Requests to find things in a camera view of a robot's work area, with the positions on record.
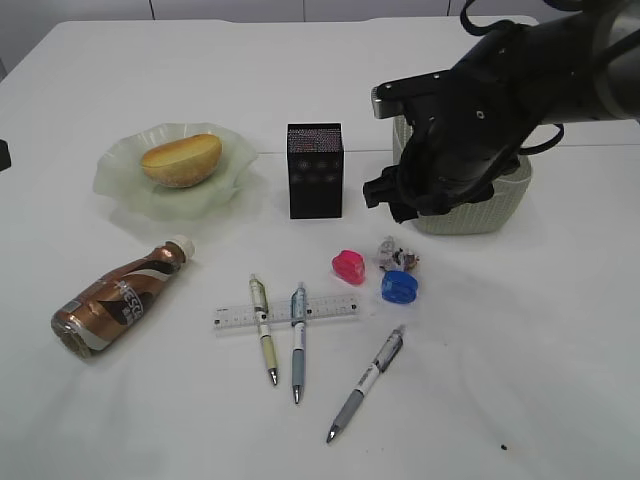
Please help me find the transparent plastic ruler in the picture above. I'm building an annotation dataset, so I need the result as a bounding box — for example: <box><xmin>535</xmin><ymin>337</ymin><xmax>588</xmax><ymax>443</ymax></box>
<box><xmin>213</xmin><ymin>295</ymin><xmax>360</xmax><ymax>332</ymax></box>

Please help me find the green barrel pen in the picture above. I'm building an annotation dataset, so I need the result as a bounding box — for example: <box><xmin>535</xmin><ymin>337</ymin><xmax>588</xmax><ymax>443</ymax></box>
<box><xmin>249</xmin><ymin>274</ymin><xmax>279</xmax><ymax>386</ymax></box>

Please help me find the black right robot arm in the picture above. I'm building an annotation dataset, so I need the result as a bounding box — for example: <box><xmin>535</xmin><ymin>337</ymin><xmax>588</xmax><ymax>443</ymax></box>
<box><xmin>363</xmin><ymin>1</ymin><xmax>639</xmax><ymax>222</ymax></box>

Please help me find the grey grip white pen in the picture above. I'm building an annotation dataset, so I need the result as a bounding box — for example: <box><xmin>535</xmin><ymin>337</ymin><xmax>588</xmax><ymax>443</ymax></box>
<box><xmin>326</xmin><ymin>325</ymin><xmax>406</xmax><ymax>444</ymax></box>

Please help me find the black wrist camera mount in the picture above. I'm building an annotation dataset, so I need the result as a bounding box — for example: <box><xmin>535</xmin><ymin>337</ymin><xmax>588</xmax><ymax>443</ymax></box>
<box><xmin>370</xmin><ymin>70</ymin><xmax>450</xmax><ymax>119</ymax></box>

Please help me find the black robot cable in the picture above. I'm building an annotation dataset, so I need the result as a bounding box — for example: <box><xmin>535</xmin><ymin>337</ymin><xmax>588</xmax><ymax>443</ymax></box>
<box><xmin>459</xmin><ymin>0</ymin><xmax>640</xmax><ymax>157</ymax></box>

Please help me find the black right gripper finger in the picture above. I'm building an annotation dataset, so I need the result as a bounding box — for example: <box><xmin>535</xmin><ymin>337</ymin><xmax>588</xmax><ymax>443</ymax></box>
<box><xmin>363</xmin><ymin>167</ymin><xmax>419</xmax><ymax>223</ymax></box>

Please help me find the pink pencil sharpener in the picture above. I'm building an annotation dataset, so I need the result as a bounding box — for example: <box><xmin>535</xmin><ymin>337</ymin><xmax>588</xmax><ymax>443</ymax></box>
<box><xmin>331</xmin><ymin>250</ymin><xmax>365</xmax><ymax>285</ymax></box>

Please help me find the crumpled white paper piece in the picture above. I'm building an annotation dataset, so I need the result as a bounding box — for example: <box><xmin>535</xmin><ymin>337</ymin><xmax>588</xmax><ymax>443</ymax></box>
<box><xmin>376</xmin><ymin>236</ymin><xmax>420</xmax><ymax>272</ymax></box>

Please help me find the pale green wavy glass plate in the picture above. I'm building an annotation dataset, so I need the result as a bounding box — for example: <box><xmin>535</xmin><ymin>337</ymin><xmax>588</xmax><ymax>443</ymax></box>
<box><xmin>93</xmin><ymin>123</ymin><xmax>257</xmax><ymax>221</ymax></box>

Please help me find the sugared bread roll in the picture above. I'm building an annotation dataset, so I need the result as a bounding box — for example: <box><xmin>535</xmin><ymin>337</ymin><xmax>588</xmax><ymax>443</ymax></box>
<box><xmin>140</xmin><ymin>134</ymin><xmax>222</xmax><ymax>188</ymax></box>

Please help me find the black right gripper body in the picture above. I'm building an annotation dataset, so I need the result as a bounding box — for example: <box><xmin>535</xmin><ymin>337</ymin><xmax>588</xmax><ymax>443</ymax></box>
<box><xmin>397</xmin><ymin>94</ymin><xmax>521</xmax><ymax>215</ymax></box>

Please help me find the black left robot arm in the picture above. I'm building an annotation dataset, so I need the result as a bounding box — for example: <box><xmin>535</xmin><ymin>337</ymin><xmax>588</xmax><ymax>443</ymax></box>
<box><xmin>0</xmin><ymin>139</ymin><xmax>11</xmax><ymax>171</ymax></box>

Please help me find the blue pencil sharpener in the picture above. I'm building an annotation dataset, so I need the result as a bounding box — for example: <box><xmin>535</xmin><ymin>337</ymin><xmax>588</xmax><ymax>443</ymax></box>
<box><xmin>381</xmin><ymin>271</ymin><xmax>418</xmax><ymax>304</ymax></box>

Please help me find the brown Nescafe coffee bottle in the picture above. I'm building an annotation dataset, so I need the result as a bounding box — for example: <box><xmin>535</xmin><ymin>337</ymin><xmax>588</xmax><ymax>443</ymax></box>
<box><xmin>51</xmin><ymin>235</ymin><xmax>195</xmax><ymax>358</ymax></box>

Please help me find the black mesh pen holder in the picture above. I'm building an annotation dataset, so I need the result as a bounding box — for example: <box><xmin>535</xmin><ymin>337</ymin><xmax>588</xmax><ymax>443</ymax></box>
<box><xmin>286</xmin><ymin>123</ymin><xmax>344</xmax><ymax>219</ymax></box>

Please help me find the blue barrel pen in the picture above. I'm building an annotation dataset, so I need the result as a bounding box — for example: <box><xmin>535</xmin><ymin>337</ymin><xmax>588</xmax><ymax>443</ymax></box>
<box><xmin>290</xmin><ymin>282</ymin><xmax>307</xmax><ymax>405</ymax></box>

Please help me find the green woven plastic basket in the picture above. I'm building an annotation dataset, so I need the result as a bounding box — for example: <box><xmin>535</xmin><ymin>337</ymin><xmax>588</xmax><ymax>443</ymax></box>
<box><xmin>390</xmin><ymin>114</ymin><xmax>533</xmax><ymax>236</ymax></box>

